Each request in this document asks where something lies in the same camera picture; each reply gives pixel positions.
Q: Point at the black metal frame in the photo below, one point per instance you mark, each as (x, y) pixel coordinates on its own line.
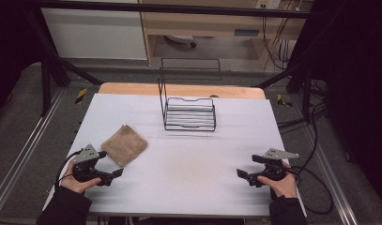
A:
(179, 7)

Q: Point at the white cabinet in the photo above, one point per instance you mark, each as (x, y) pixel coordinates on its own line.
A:
(94, 34)

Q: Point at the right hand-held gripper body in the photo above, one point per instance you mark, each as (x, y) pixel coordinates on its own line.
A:
(274, 170)

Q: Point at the yellow black tape marker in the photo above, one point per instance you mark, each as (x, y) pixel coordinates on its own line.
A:
(81, 96)

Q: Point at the person's right hand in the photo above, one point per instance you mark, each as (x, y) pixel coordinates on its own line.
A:
(284, 187)

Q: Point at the aluminium rail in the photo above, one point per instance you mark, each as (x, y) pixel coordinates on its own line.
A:
(328, 156)
(32, 137)

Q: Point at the person's left hand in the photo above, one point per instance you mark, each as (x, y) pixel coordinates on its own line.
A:
(73, 184)

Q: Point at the black curtain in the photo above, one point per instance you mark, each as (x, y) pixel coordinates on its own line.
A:
(357, 78)
(10, 47)

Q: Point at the brown fluffy towel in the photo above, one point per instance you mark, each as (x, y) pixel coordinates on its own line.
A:
(124, 145)

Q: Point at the white table cover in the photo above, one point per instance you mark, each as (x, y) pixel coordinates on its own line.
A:
(195, 162)

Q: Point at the white wall socket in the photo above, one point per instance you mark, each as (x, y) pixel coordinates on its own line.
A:
(268, 3)

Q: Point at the light wooden desk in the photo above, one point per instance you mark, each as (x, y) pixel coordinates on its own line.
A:
(204, 26)

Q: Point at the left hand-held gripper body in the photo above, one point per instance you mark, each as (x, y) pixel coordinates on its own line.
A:
(85, 170)

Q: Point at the wooden table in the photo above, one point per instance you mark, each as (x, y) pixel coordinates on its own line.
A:
(179, 90)

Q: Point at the grey chair base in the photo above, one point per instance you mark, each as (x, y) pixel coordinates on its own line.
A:
(180, 38)

